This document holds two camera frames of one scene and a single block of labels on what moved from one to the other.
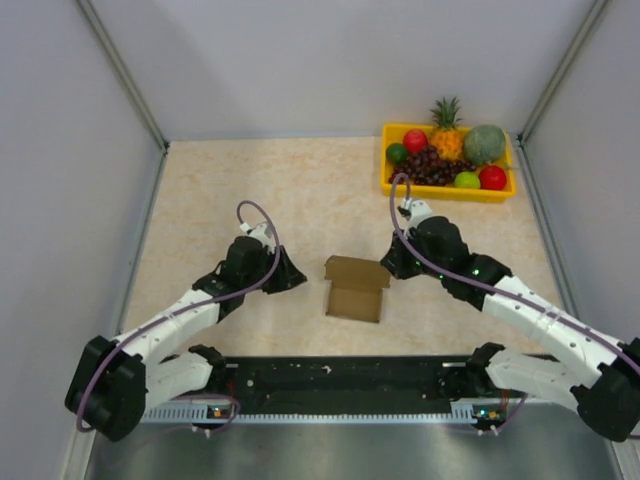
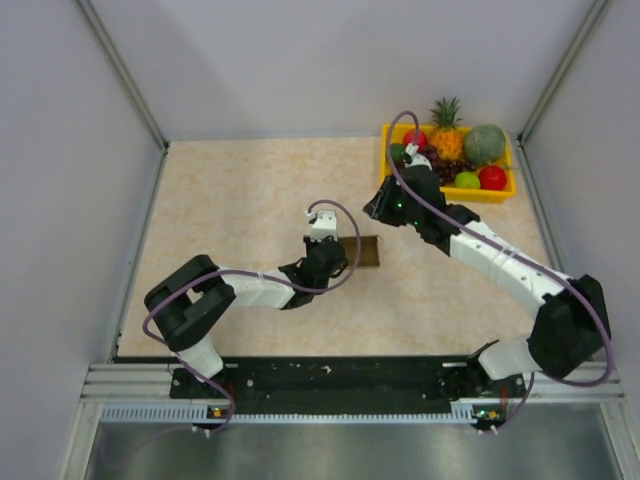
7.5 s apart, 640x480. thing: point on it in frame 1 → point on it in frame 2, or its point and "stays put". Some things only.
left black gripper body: x=274 y=282 → x=309 y=243
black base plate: x=340 y=380 stays put
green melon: x=484 y=144 stays put
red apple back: x=415 y=140 stays put
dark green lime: x=397 y=152 stays put
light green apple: x=466 y=180 stays put
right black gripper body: x=410 y=257 → x=391 y=207
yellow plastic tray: x=447 y=163 stays put
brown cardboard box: x=355 y=288 → x=369 y=250
